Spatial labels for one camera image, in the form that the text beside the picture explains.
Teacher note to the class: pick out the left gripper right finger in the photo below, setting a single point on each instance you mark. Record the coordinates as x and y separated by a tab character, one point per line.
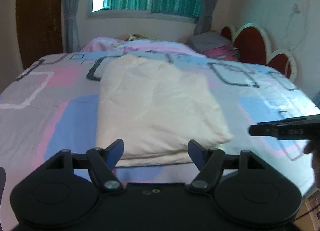
209	162

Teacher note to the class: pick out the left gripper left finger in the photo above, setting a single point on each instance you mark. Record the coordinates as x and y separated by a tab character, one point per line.
102	162

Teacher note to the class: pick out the cream puffer jacket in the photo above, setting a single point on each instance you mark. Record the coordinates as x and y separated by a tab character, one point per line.
156	109

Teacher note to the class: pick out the pile of folded clothes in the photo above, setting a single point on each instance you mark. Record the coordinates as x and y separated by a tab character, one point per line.
213	45

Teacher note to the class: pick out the person right hand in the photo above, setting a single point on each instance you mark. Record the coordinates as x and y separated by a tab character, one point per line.
313	148

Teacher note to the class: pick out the patterned bed sheet mattress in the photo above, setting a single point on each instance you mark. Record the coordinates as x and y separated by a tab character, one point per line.
53	106

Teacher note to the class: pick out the red white scalloped headboard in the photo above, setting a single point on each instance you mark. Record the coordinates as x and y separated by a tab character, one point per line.
254	47

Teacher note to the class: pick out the pink blanket pillow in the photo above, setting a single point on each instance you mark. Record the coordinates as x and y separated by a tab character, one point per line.
112	44

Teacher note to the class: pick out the yellow patterned item behind bed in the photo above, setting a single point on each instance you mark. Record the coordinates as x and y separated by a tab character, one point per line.
136	36

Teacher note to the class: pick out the dark wooden door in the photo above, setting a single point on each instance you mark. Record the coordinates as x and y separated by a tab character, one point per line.
38	25

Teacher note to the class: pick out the grey left curtain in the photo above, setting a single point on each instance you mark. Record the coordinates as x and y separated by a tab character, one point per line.
70	10

